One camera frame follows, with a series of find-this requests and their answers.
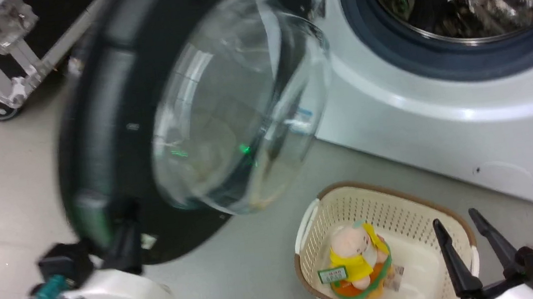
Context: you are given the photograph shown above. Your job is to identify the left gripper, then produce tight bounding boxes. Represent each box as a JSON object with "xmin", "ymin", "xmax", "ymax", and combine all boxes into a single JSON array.
[{"xmin": 16, "ymin": 199, "xmax": 175, "ymax": 299}]

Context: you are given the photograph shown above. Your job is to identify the black round glass washer door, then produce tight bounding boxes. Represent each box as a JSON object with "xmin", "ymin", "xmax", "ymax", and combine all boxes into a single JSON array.
[{"xmin": 38, "ymin": 0, "xmax": 358, "ymax": 275}]

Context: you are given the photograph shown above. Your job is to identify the white front-load washing machine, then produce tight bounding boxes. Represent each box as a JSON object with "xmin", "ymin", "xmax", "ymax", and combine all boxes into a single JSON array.
[{"xmin": 299, "ymin": 0, "xmax": 533, "ymax": 232}]

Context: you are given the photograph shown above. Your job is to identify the cream plastic laundry basket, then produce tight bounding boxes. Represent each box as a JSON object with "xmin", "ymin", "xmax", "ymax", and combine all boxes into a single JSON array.
[{"xmin": 286, "ymin": 167, "xmax": 485, "ymax": 299}]

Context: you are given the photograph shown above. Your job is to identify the plush doll in yellow clothes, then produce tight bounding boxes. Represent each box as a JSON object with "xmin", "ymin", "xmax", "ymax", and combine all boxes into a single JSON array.
[{"xmin": 324, "ymin": 218, "xmax": 397, "ymax": 299}]

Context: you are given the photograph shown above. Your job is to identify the green and white paper tag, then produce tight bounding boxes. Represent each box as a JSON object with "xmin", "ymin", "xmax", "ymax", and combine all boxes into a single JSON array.
[{"xmin": 317, "ymin": 265, "xmax": 350, "ymax": 285}]

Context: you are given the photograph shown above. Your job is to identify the black aluminium-edged flight case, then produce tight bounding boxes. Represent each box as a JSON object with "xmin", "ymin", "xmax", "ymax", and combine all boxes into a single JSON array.
[{"xmin": 0, "ymin": 0, "xmax": 126, "ymax": 111}]

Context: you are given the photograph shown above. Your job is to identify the clear plastic bracket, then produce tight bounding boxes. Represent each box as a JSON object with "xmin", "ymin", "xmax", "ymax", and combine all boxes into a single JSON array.
[{"xmin": 0, "ymin": 0, "xmax": 43, "ymax": 56}]

